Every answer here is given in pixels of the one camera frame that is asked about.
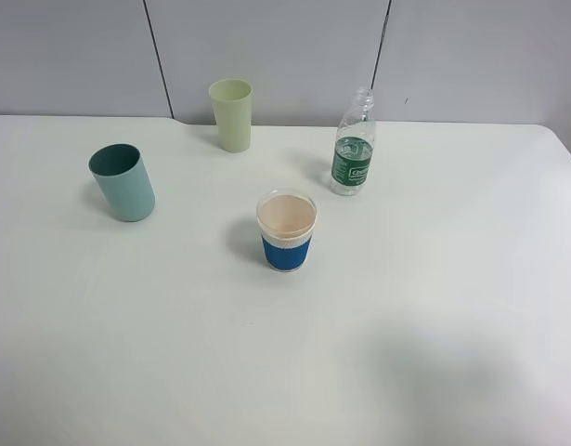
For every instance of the clear bottle green label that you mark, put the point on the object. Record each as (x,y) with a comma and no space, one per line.
(354,145)

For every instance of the teal plastic cup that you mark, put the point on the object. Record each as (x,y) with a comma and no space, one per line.
(122,177)

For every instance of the blue sleeved glass cup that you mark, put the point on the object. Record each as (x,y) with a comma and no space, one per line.
(286,219)

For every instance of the pale green plastic cup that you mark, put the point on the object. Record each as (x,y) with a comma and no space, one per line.
(232,106)

